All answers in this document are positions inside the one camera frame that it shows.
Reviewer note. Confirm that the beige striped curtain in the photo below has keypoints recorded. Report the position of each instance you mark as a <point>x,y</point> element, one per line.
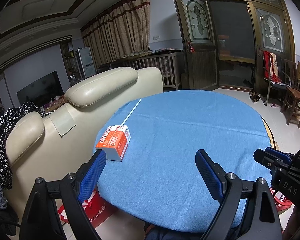
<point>122,29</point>

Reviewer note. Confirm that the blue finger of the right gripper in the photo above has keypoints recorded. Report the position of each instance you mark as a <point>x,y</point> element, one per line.
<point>267,160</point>
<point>278,154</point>

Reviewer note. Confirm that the pair of slippers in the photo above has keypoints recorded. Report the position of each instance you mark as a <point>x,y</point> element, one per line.
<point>254,96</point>

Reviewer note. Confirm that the chair with red clothes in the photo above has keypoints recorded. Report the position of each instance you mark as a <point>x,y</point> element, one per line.
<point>274,74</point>

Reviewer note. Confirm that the blue tablecloth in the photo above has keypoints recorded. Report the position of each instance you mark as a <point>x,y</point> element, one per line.
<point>157,181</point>

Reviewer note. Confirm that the black television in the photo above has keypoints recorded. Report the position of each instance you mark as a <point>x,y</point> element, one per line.
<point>41,91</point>

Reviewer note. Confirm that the red plastic waste basket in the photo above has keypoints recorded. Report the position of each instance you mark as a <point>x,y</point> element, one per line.
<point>282,202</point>

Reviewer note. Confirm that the open glass panel door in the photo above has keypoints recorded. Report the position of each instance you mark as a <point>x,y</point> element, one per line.
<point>199,43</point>

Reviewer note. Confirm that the wooden crib railing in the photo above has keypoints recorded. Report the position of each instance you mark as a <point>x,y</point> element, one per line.
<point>170,62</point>

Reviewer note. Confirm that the red gift bag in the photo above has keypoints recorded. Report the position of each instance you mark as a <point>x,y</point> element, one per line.
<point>97,209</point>

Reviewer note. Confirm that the cream leather sofa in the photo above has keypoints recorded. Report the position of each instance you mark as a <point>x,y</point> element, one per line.
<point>52,146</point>

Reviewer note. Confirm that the dark wooden stool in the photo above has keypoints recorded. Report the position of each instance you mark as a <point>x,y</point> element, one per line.
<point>291,105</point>

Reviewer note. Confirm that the black white patterned cloth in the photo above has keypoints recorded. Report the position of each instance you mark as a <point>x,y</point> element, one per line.
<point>7,123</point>

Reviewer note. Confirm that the orange white carton box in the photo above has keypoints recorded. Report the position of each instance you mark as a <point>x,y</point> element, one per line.
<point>114,142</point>

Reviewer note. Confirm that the white thin stick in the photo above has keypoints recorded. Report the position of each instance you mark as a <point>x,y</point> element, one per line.
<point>130,113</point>

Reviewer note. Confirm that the white air conditioner unit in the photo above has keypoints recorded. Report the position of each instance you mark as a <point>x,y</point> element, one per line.
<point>86,62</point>

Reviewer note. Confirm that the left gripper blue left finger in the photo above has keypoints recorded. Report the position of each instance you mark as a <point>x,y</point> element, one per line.
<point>77,187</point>

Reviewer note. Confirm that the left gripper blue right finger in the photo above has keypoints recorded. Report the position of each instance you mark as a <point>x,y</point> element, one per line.
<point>226,188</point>

